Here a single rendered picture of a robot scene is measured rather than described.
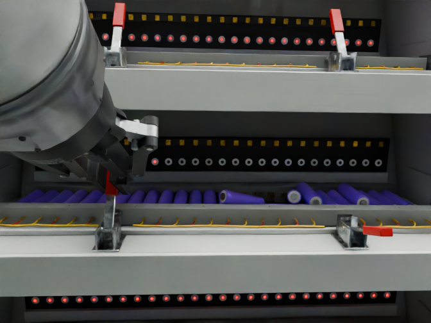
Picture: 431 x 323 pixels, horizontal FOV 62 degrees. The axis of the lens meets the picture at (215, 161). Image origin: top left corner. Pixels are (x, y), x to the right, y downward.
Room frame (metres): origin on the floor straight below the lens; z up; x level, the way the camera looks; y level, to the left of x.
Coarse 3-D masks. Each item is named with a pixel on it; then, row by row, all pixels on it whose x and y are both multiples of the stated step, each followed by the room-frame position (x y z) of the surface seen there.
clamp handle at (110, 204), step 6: (108, 174) 0.40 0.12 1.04; (108, 180) 0.40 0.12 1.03; (108, 186) 0.39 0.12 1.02; (114, 186) 0.39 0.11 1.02; (108, 192) 0.39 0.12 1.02; (114, 192) 0.39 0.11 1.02; (108, 198) 0.39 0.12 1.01; (114, 198) 0.39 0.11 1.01; (108, 204) 0.39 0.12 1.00; (114, 204) 0.39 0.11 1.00; (108, 210) 0.39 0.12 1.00; (114, 210) 0.39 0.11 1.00; (108, 216) 0.39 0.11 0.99; (108, 222) 0.39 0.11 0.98
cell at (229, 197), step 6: (222, 192) 0.46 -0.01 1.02; (228, 192) 0.45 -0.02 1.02; (234, 192) 0.46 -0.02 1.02; (222, 198) 0.46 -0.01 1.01; (228, 198) 0.45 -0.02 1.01; (234, 198) 0.46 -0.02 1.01; (240, 198) 0.46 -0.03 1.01; (246, 198) 0.47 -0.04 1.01; (252, 198) 0.48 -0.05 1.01; (258, 198) 0.48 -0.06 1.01
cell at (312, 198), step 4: (300, 184) 0.51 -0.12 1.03; (304, 184) 0.51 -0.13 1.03; (296, 188) 0.52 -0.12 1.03; (300, 188) 0.50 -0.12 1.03; (304, 188) 0.49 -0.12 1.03; (308, 188) 0.49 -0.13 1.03; (300, 192) 0.50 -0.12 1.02; (304, 192) 0.48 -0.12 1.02; (308, 192) 0.47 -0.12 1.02; (312, 192) 0.47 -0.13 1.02; (304, 196) 0.48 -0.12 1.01; (308, 196) 0.47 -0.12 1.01; (312, 196) 0.46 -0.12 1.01; (316, 196) 0.46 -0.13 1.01; (308, 200) 0.46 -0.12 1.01; (312, 200) 0.46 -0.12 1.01; (316, 200) 0.46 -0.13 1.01; (320, 200) 0.46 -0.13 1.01
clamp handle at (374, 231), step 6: (354, 222) 0.40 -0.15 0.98; (354, 228) 0.39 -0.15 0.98; (360, 228) 0.37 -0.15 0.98; (366, 228) 0.36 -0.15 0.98; (372, 228) 0.35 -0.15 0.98; (378, 228) 0.33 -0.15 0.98; (384, 228) 0.33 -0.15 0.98; (390, 228) 0.33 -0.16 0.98; (366, 234) 0.36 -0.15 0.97; (372, 234) 0.35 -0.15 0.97; (378, 234) 0.33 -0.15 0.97; (384, 234) 0.33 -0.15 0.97; (390, 234) 0.33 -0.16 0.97
